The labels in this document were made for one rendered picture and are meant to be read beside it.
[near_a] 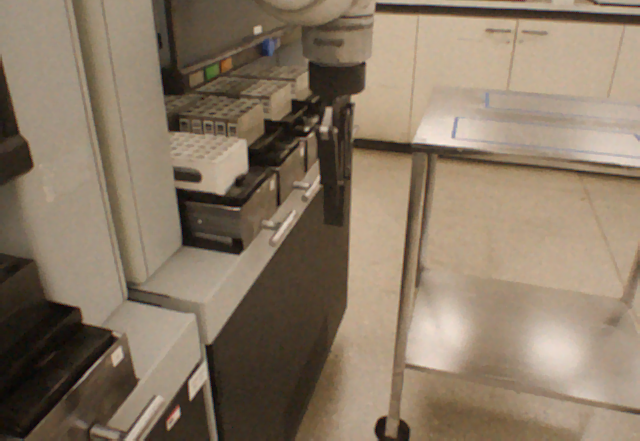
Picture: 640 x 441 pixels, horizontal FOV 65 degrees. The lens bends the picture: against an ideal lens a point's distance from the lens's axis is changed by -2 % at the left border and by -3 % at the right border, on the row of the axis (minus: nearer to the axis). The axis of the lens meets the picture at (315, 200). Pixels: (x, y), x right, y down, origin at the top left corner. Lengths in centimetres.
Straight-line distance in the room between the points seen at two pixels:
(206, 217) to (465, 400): 104
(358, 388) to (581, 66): 210
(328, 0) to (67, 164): 30
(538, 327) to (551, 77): 184
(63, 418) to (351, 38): 49
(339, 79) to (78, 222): 34
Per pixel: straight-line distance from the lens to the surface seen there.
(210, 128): 89
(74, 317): 53
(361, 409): 151
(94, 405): 52
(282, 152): 89
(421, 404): 155
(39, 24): 53
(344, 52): 63
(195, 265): 74
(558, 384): 129
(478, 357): 130
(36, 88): 53
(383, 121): 311
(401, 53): 301
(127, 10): 63
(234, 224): 74
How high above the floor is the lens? 113
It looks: 26 degrees down
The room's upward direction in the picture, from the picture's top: straight up
